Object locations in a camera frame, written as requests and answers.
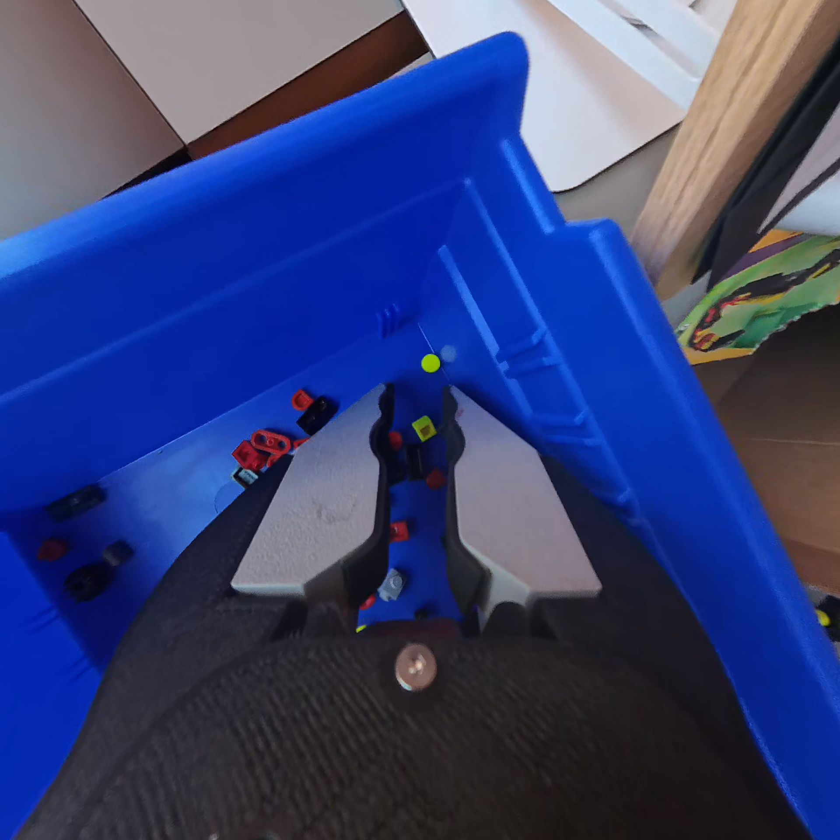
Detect scattered red lego pieces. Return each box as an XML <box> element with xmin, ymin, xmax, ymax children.
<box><xmin>36</xmin><ymin>388</ymin><xmax>448</xmax><ymax>610</ymax></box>

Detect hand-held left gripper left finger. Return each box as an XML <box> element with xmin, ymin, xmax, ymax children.
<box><xmin>230</xmin><ymin>382</ymin><xmax>396</xmax><ymax>609</ymax></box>

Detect blue plastic bin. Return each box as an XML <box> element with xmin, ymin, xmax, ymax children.
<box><xmin>0</xmin><ymin>31</ymin><xmax>840</xmax><ymax>840</ymax></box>

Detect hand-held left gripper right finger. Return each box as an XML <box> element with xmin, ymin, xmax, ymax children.
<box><xmin>441</xmin><ymin>386</ymin><xmax>602</xmax><ymax>629</ymax></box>

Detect black stand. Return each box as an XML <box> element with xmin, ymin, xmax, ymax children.
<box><xmin>692</xmin><ymin>46</ymin><xmax>840</xmax><ymax>290</ymax></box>

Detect white rounded board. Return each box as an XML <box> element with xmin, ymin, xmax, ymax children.
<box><xmin>402</xmin><ymin>0</ymin><xmax>723</xmax><ymax>193</ymax></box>

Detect printed cardboard lego box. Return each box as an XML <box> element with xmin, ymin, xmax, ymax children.
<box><xmin>676</xmin><ymin>233</ymin><xmax>840</xmax><ymax>592</ymax></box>

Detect black lego wheel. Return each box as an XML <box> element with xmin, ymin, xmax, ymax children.
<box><xmin>63</xmin><ymin>563</ymin><xmax>111</xmax><ymax>602</ymax></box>

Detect light wooden post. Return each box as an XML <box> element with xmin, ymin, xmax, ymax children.
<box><xmin>630</xmin><ymin>0</ymin><xmax>840</xmax><ymax>299</ymax></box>

